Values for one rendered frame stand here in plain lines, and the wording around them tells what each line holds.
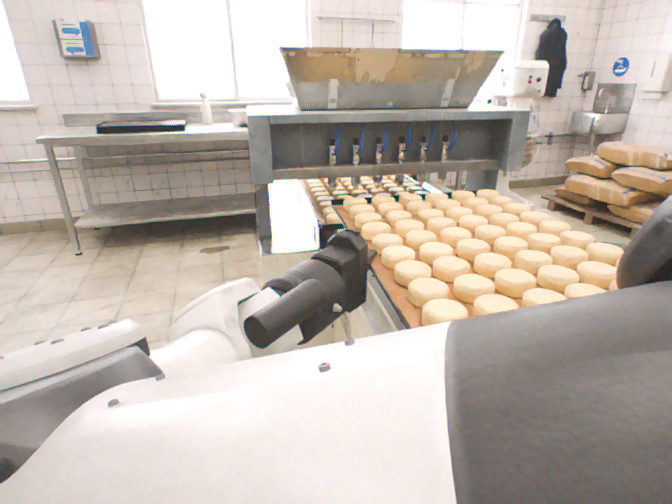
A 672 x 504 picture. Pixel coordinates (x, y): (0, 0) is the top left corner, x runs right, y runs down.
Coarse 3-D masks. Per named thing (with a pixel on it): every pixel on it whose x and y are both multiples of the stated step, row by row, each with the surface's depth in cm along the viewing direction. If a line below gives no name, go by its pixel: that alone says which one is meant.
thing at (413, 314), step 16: (336, 208) 88; (432, 208) 88; (352, 224) 78; (368, 240) 70; (416, 256) 64; (384, 272) 59; (432, 272) 59; (400, 288) 54; (400, 304) 51; (464, 304) 50; (416, 320) 47
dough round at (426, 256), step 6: (426, 246) 63; (432, 246) 63; (438, 246) 63; (444, 246) 63; (420, 252) 62; (426, 252) 61; (432, 252) 60; (438, 252) 60; (444, 252) 60; (450, 252) 61; (420, 258) 62; (426, 258) 61; (432, 258) 60; (432, 264) 61
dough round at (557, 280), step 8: (544, 272) 54; (552, 272) 54; (560, 272) 54; (568, 272) 54; (576, 272) 54; (536, 280) 56; (544, 280) 54; (552, 280) 53; (560, 280) 52; (568, 280) 52; (576, 280) 52; (544, 288) 54; (552, 288) 53; (560, 288) 53
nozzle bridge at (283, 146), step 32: (256, 128) 92; (288, 128) 102; (320, 128) 104; (352, 128) 105; (384, 128) 107; (416, 128) 109; (448, 128) 111; (480, 128) 113; (512, 128) 106; (256, 160) 95; (288, 160) 105; (320, 160) 107; (384, 160) 111; (416, 160) 111; (448, 160) 111; (480, 160) 112; (512, 160) 110; (256, 192) 108
